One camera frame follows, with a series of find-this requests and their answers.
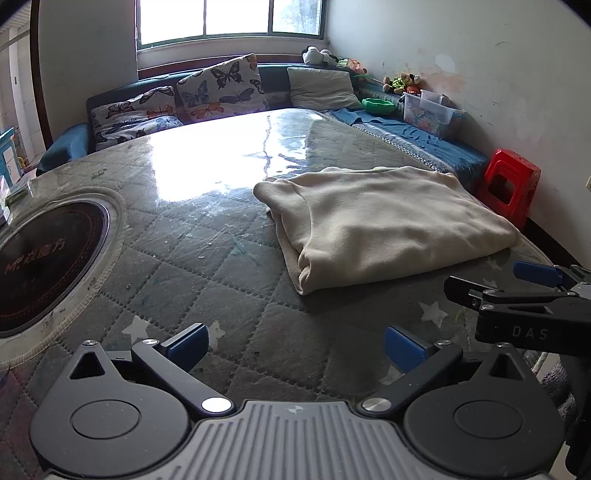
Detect red plastic stool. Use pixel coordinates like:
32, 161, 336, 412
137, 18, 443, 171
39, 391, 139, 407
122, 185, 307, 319
475, 148, 542, 232

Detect blue sofa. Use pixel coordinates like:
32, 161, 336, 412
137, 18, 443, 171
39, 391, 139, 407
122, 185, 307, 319
36, 62, 490, 204

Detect green flat packet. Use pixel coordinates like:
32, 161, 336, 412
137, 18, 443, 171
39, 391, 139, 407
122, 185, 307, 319
0, 181, 33, 206

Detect butterfly print pillow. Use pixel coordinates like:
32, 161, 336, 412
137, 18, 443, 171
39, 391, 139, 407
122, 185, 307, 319
90, 87, 183, 151
175, 53, 271, 124

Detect white plush toy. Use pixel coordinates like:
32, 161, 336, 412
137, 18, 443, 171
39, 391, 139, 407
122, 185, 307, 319
302, 46, 340, 66

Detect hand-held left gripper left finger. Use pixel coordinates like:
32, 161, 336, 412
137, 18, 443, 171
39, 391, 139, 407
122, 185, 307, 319
69, 322, 234, 414

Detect window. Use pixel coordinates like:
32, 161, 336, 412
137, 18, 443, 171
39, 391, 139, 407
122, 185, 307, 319
135, 0, 324, 49

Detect cream long-sleeved shirt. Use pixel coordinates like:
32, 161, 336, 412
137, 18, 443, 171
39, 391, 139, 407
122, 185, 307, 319
254, 165, 522, 296

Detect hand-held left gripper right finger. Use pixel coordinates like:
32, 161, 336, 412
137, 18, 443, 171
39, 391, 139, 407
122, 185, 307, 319
360, 325, 525, 413

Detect brown stuffed toys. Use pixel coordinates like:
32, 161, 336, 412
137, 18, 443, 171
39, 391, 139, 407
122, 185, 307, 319
382, 71, 422, 96

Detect black induction cooktop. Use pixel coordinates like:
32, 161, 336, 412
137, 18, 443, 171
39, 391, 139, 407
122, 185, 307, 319
0, 199, 112, 339

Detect green bowl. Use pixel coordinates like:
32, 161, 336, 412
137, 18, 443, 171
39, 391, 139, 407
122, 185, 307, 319
361, 98, 397, 116

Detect dark wooden door frame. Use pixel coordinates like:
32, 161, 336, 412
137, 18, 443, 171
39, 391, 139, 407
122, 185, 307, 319
28, 0, 51, 153

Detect grey pillow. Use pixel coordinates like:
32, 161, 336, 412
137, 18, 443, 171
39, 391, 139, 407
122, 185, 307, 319
286, 67, 363, 112

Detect clear plastic storage box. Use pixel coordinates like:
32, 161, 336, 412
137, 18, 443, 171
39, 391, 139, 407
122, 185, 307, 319
399, 90, 466, 139

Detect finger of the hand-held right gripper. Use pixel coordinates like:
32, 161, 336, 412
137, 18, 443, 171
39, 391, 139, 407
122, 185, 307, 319
444, 276, 568, 312
513, 260, 578, 289

